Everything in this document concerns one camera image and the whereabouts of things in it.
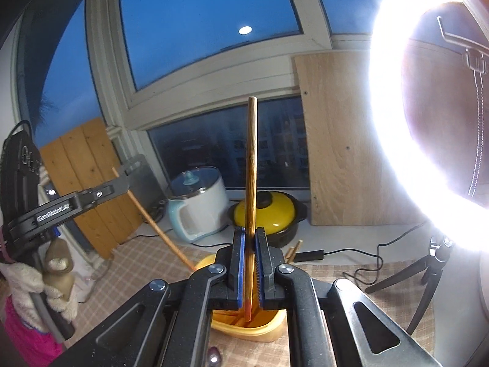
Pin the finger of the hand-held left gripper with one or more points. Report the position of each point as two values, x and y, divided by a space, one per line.
110 187

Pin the person's left hand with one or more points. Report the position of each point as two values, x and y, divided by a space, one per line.
59 271

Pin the single red-tipped chopstick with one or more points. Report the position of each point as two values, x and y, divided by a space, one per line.
251 160
168 237

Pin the phone holder on gooseneck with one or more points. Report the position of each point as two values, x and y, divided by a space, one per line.
473 61

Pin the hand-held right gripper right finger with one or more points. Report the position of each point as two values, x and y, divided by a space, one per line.
260 267

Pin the pine slat board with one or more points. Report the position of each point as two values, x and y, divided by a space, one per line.
88 183

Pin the black casserole with yellow lid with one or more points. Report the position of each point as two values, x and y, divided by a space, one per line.
279 214

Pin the light wooden panel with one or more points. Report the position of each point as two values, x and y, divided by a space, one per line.
344 141

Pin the metal spoon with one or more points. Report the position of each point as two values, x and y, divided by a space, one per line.
216 355

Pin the grey cutting board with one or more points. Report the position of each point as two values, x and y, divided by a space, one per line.
147 191

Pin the white window frame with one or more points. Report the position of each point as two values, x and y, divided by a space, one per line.
114 65

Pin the group of wooden chopsticks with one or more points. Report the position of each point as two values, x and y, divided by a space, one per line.
293 252

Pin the black tripod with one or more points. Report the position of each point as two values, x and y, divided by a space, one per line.
431 267

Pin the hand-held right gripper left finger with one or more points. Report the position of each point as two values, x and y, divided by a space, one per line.
240 267

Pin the beige plaid tablecloth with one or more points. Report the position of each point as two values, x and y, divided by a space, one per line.
152 260

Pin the yellow plastic container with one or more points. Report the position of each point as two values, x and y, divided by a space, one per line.
248 332

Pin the white electric pot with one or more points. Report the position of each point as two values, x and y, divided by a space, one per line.
206 206

